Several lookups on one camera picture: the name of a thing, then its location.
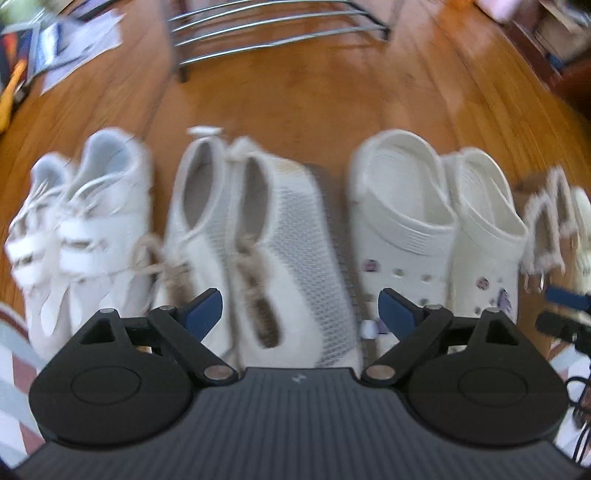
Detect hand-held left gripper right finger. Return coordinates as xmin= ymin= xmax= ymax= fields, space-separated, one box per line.
xmin=360 ymin=287 xmax=526 ymax=387

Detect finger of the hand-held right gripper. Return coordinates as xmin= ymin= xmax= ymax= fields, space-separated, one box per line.
xmin=537 ymin=313 xmax=591 ymax=345
xmin=546 ymin=286 xmax=591 ymax=307

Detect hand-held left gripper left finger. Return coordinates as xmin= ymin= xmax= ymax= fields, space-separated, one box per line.
xmin=74 ymin=287 xmax=240 ymax=387

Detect cream slide sandal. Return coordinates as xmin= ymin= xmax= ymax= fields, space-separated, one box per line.
xmin=570 ymin=187 xmax=591 ymax=296

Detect brown fleece-lined shoe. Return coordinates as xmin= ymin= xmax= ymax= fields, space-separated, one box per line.
xmin=547 ymin=168 xmax=579 ymax=278
xmin=515 ymin=180 xmax=555 ymax=292

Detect dark brown insole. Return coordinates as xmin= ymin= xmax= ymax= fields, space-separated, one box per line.
xmin=154 ymin=127 xmax=237 ymax=361

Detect white clog with dark charms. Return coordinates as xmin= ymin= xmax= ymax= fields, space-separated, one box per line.
xmin=348 ymin=130 xmax=459 ymax=344

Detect white clog with purple charm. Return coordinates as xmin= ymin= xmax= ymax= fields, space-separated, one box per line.
xmin=443 ymin=148 xmax=530 ymax=325

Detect grey mesh lace-up shoe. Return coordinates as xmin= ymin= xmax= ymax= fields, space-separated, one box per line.
xmin=226 ymin=138 xmax=364 ymax=371

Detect metal shoe rack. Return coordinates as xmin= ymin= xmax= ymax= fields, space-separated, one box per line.
xmin=166 ymin=0 xmax=392 ymax=85

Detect scattered white papers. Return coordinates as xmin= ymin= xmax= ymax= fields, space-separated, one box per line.
xmin=39 ymin=11 xmax=126 ymax=96

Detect striped rug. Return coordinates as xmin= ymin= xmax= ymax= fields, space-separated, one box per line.
xmin=0 ymin=300 xmax=52 ymax=468

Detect brown wooden furniture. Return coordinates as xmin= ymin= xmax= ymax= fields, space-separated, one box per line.
xmin=503 ymin=0 xmax=591 ymax=121

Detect pink case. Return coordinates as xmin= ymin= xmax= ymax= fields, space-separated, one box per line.
xmin=475 ymin=0 xmax=514 ymax=22

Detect blue white packet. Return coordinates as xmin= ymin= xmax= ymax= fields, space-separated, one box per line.
xmin=34 ymin=23 xmax=64 ymax=71

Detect colourful book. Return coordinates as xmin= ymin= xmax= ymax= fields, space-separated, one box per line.
xmin=0 ymin=25 xmax=42 ymax=89

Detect black cable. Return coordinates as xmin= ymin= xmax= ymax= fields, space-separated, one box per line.
xmin=566 ymin=374 xmax=591 ymax=464

